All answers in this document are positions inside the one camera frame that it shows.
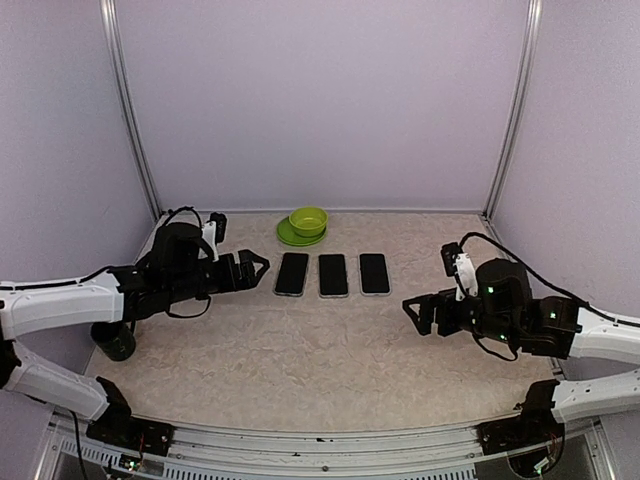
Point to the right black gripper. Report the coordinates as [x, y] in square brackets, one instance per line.
[429, 301]

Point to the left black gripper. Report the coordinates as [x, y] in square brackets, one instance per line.
[248, 279]

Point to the black phone light edge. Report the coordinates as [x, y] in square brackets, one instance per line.
[374, 273]

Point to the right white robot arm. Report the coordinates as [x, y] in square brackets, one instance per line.
[564, 327]

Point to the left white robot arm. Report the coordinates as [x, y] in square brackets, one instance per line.
[32, 307]

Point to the green saucer plate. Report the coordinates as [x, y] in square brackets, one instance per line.
[286, 235]

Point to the green bowl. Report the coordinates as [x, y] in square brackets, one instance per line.
[309, 221]

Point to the black mug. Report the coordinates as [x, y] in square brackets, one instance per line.
[116, 340]

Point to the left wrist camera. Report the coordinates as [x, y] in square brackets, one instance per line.
[213, 233]

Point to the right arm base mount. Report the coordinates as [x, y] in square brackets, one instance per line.
[534, 423]

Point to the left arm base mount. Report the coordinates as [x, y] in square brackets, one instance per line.
[117, 426]

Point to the left aluminium frame post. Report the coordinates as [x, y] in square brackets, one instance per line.
[108, 10]

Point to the aluminium frame post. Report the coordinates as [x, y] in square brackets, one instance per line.
[525, 68]
[108, 10]

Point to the right aluminium frame post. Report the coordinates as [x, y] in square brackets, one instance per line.
[525, 68]

